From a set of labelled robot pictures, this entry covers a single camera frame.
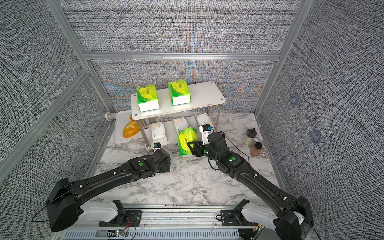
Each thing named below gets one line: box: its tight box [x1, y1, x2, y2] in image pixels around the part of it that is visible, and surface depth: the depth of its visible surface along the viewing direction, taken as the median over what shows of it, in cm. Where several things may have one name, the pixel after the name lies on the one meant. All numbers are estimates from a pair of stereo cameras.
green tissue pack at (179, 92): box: [168, 79, 192, 106], surface depth 76 cm
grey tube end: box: [105, 112, 117, 121], surface depth 118 cm
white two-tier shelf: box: [131, 81, 226, 149], surface depth 85 cm
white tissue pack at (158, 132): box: [150, 122, 168, 142], surface depth 96 cm
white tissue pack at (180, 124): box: [173, 117, 189, 133], surface depth 101 cm
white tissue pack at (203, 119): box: [195, 112, 214, 127], surface depth 105 cm
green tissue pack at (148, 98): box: [136, 84, 160, 113], surface depth 73 cm
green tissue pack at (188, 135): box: [178, 127, 198, 157], surface depth 75 cm
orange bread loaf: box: [123, 121, 141, 139], surface depth 107 cm
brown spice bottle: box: [251, 142, 263, 156], surface depth 92 cm
